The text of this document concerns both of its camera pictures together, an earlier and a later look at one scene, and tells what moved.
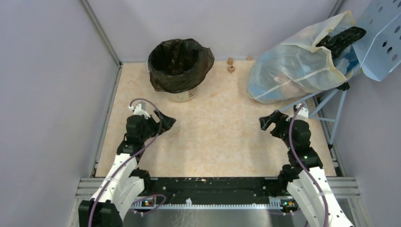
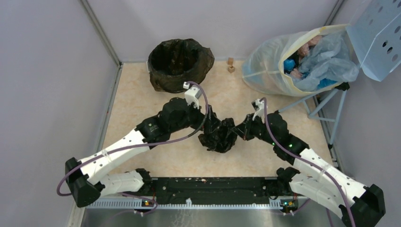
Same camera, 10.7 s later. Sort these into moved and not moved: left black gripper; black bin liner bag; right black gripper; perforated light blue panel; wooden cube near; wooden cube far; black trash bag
Moved: right black gripper; left black gripper; black trash bag
Not moved: wooden cube near; wooden cube far; black bin liner bag; perforated light blue panel
